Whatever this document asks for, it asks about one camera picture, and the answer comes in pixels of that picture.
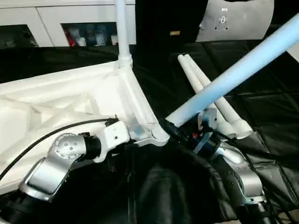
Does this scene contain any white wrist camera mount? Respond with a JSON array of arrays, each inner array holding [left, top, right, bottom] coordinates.
[[94, 120, 130, 163], [195, 108, 219, 154]]

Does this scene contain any white plastic table top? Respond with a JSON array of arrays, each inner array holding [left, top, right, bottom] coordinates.
[[0, 59, 170, 194]]

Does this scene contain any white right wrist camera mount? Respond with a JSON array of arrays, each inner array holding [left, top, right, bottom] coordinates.
[[195, 108, 219, 154]]

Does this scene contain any white cabinet with glass doors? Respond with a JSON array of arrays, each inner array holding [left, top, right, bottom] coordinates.
[[0, 0, 136, 47]]

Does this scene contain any white plastic table leg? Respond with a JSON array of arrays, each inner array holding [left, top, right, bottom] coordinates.
[[178, 54, 236, 138], [183, 53, 253, 140], [167, 15, 299, 128], [114, 0, 133, 70]]

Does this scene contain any black work mat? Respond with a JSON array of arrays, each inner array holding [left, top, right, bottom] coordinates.
[[0, 39, 299, 224]]

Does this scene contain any red box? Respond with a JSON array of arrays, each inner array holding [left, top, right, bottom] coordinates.
[[66, 30, 75, 47]]

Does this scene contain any black box with gold label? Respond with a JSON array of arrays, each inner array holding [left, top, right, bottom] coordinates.
[[135, 0, 208, 45]]

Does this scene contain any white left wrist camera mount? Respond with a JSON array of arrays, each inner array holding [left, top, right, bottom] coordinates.
[[94, 120, 130, 163]]

